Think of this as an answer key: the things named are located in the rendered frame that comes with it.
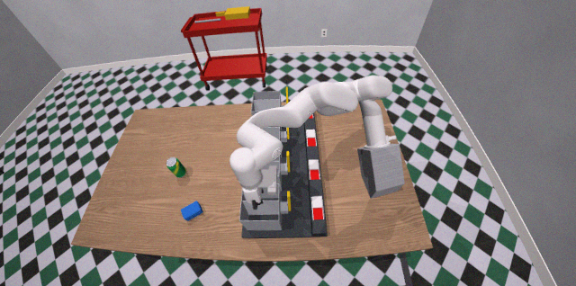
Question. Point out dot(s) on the green drink can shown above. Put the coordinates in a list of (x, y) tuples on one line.
[(175, 166)]

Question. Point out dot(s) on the blue plastic box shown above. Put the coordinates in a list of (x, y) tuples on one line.
[(192, 210)]

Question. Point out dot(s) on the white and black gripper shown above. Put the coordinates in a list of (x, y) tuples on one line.
[(253, 196)]

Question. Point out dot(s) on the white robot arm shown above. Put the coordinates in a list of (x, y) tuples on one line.
[(259, 148)]

